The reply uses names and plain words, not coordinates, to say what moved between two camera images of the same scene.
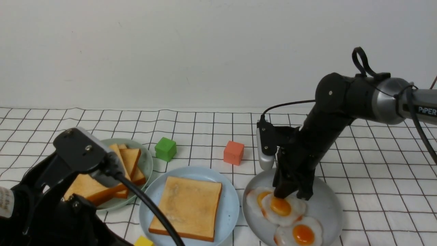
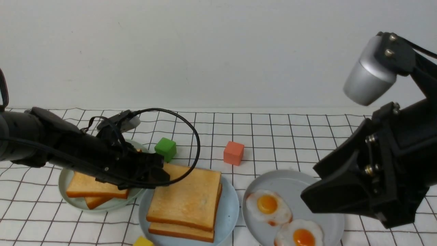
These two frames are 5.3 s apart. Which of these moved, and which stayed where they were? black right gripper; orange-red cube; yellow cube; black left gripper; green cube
Moved: black right gripper; black left gripper
Stayed: green cube; yellow cube; orange-red cube
